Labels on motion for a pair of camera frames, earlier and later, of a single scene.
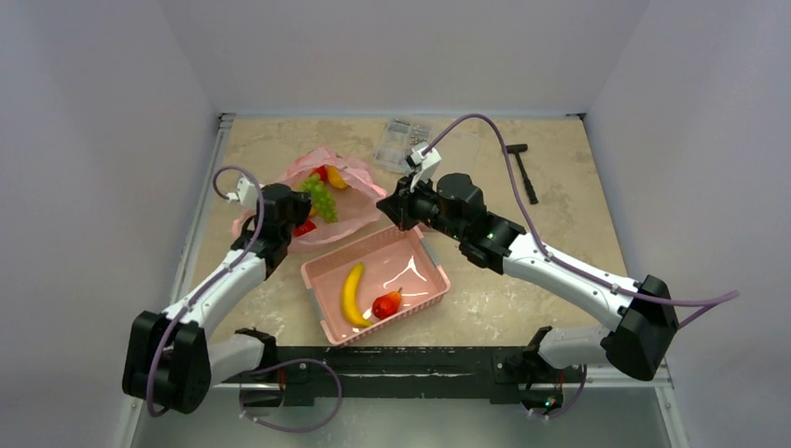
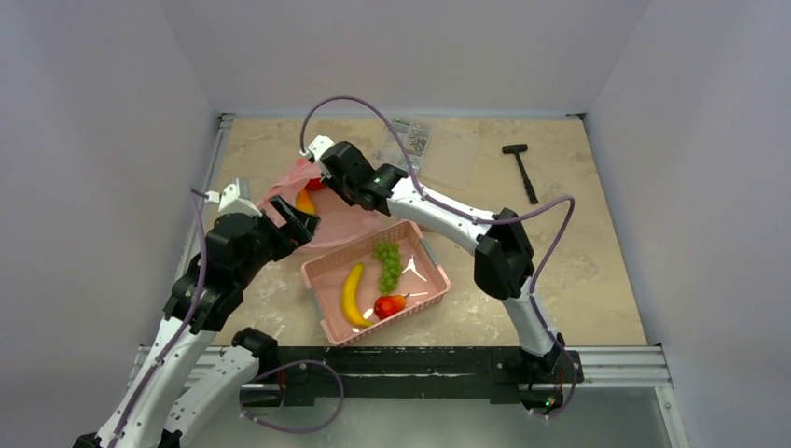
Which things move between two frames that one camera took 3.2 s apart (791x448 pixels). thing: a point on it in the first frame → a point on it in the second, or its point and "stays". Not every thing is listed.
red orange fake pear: x=387 y=304 stays
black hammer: x=516 y=148 stays
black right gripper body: x=395 y=206 → x=330 y=161
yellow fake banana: x=348 y=297 stays
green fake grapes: x=321 y=199 → x=392 y=265
